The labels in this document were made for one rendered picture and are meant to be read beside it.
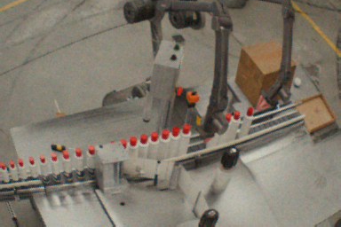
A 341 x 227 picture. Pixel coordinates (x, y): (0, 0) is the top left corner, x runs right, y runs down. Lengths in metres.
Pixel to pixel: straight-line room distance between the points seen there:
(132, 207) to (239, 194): 0.55
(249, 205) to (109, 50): 2.44
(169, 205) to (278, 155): 0.75
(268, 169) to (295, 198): 0.31
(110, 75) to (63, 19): 0.94
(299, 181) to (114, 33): 2.59
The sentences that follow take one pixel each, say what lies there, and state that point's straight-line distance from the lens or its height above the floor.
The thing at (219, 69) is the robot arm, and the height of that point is 1.40.
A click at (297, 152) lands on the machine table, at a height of 0.83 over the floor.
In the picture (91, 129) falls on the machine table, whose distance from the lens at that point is 3.27.
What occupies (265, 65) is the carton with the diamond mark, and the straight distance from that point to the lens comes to 3.39.
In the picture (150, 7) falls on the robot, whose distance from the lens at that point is 3.94.
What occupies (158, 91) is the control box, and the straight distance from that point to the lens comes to 2.78.
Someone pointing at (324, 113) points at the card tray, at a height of 0.83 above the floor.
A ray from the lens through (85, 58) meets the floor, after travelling 4.94.
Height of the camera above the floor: 3.23
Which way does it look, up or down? 44 degrees down
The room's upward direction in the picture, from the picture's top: 10 degrees clockwise
